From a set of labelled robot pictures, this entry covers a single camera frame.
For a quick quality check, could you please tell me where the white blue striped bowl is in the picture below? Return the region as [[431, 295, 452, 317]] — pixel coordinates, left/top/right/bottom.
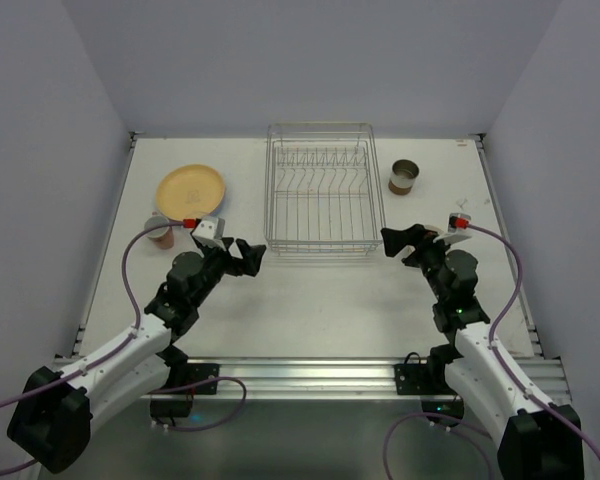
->
[[423, 224, 445, 236]]

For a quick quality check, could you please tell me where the pink dotted mug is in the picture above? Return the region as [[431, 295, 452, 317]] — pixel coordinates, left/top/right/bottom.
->
[[144, 215, 175, 250]]

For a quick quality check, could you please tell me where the yellow plate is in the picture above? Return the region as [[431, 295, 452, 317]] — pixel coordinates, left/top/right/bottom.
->
[[155, 164, 226, 220]]

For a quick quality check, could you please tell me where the white brown mug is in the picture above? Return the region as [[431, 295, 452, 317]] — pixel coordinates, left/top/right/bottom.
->
[[388, 159, 420, 196]]

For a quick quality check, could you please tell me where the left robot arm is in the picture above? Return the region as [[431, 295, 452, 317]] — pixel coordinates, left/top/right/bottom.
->
[[7, 237, 266, 474]]

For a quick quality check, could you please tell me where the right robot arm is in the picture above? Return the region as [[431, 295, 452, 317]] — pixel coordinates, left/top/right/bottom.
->
[[381, 216, 584, 479]]

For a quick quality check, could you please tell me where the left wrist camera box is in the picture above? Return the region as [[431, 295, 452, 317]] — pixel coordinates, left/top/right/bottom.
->
[[190, 216, 226, 250]]

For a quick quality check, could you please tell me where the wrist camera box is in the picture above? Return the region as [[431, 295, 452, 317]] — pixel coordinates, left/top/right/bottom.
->
[[190, 216, 226, 250], [438, 213, 472, 246]]

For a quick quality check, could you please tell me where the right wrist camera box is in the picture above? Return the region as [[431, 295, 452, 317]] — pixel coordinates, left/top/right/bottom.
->
[[438, 213, 472, 246]]

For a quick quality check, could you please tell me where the wire dish rack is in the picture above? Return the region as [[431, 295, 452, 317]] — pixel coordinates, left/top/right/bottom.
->
[[264, 122, 386, 256]]

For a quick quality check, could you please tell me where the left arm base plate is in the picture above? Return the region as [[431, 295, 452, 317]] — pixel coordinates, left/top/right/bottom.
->
[[149, 363, 220, 424]]

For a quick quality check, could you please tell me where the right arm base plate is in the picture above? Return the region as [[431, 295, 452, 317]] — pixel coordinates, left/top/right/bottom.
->
[[393, 352, 465, 424]]

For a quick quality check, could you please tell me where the aluminium mounting rail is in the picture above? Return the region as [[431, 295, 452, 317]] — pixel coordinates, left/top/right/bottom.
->
[[189, 357, 571, 404]]

